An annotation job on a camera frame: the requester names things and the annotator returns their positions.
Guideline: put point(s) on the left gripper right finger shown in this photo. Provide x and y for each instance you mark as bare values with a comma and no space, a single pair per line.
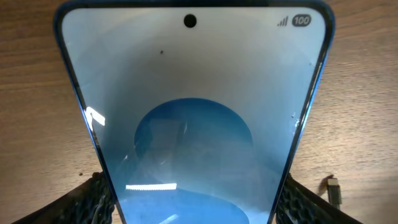
298,204

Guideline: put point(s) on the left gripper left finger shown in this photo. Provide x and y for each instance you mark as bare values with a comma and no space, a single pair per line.
89,203

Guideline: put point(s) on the blue Galaxy smartphone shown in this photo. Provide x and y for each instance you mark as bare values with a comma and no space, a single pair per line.
195,108

